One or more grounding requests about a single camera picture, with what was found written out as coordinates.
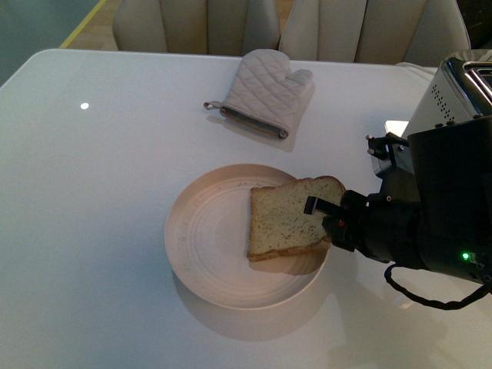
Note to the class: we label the beige chair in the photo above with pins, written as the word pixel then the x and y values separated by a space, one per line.
pixel 231 28
pixel 375 32

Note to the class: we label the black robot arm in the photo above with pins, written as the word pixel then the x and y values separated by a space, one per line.
pixel 433 210

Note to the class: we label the beige chair on right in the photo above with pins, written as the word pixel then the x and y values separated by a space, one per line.
pixel 375 32

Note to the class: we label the chrome two-slot toaster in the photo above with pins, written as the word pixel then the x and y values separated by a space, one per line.
pixel 459 91

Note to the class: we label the slice of bread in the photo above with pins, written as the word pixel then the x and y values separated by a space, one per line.
pixel 278 225

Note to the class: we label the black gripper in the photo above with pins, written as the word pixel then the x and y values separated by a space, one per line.
pixel 378 227

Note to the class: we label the beige round plate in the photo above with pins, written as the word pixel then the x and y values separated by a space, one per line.
pixel 206 241

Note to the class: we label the grey quilted oven mitt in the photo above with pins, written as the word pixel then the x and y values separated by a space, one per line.
pixel 265 94

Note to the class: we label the beige chair on left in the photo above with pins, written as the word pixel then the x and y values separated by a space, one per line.
pixel 231 28

